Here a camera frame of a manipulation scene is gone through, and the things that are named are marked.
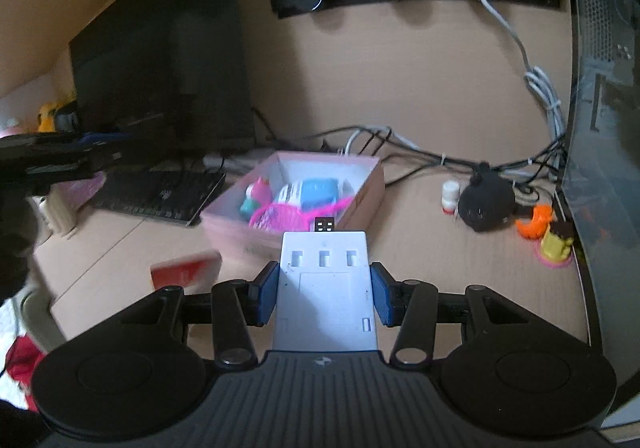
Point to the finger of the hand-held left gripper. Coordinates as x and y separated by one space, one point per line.
105 145

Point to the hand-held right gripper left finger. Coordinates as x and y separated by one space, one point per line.
267 293

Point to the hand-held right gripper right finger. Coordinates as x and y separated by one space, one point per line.
382 293

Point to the white plastic panel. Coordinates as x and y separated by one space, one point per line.
325 288

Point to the pink plastic basket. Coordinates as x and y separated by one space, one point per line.
280 218

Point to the red and white box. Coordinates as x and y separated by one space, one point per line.
185 270

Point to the small black white-dotted block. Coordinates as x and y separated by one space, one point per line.
325 225

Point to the small colourful toy figure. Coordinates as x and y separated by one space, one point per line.
252 203

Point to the pink cardboard box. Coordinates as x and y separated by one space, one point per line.
367 198

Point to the blue and white packet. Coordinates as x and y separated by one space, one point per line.
317 190

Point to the small white bottle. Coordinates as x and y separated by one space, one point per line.
451 195

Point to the black plush toy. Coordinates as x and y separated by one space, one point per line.
487 203

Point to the orange toy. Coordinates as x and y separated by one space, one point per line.
532 225

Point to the yellow toy with pink base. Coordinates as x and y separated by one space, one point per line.
555 245

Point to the yellow and black object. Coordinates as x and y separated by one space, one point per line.
52 116

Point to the pink cushion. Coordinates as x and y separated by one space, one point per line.
85 190

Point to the black keyboard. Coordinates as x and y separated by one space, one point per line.
160 195

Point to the black computer monitor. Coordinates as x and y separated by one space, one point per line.
160 52

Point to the red cloth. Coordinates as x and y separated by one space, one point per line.
25 363

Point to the glass-sided computer case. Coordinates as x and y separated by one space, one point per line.
605 127

